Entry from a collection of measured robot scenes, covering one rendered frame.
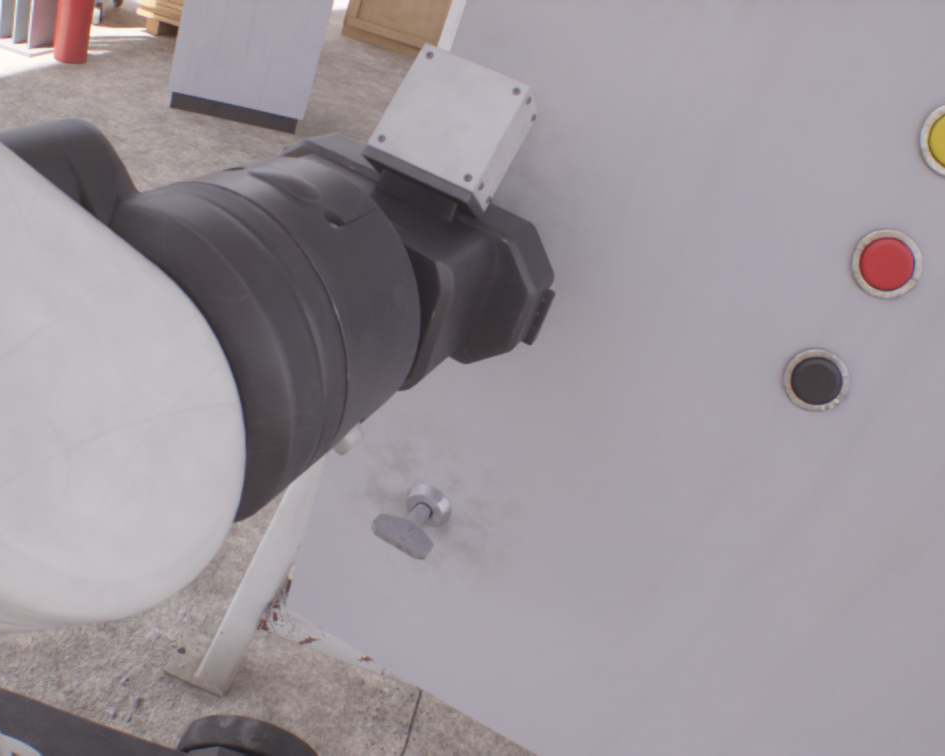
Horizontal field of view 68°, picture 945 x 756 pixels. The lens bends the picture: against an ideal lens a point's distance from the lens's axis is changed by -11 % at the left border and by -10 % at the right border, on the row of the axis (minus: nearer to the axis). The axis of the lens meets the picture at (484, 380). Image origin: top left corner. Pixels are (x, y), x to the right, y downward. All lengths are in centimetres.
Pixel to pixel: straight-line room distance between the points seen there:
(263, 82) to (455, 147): 324
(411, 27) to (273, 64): 270
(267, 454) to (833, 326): 25
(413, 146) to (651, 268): 13
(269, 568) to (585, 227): 78
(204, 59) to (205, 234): 332
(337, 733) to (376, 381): 109
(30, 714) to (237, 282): 93
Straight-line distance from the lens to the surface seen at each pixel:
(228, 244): 18
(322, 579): 53
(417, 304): 23
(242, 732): 103
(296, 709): 129
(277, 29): 344
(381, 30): 608
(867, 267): 34
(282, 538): 101
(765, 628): 44
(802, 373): 35
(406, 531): 42
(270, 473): 19
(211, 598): 140
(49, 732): 106
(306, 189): 21
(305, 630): 109
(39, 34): 416
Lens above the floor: 109
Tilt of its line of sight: 31 degrees down
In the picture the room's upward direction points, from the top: 22 degrees clockwise
